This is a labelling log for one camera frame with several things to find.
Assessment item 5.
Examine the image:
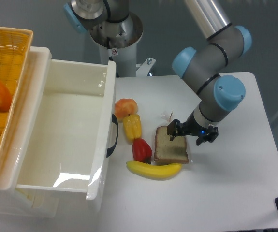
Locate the bagged toast slice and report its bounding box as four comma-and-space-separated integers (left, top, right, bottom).
153, 111, 190, 166

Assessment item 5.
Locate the red bell pepper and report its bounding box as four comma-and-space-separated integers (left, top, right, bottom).
132, 138, 152, 164

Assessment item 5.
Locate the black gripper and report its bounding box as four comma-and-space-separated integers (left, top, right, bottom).
166, 113, 219, 146

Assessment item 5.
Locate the white plastic drawer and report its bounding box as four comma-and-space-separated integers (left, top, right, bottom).
17, 60, 116, 201

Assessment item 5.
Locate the yellow wicker basket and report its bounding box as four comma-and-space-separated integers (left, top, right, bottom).
0, 27, 33, 166

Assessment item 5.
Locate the yellow banana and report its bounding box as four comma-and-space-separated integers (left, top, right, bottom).
126, 161, 182, 180

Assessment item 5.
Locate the white drawer cabinet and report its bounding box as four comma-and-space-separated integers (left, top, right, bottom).
0, 46, 59, 218

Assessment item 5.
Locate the metal mounting bracket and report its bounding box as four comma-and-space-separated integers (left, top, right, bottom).
136, 57, 156, 77

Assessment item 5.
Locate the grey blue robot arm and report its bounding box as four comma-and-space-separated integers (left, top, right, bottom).
63, 0, 252, 145

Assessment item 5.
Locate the black drawer handle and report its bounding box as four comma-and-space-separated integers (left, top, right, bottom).
106, 114, 119, 158

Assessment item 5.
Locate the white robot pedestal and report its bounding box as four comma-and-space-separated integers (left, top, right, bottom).
89, 12, 143, 77

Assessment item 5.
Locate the yellow bell pepper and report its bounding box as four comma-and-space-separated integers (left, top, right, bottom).
122, 114, 142, 143

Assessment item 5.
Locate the orange peach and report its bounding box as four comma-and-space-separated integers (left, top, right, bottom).
114, 98, 138, 121

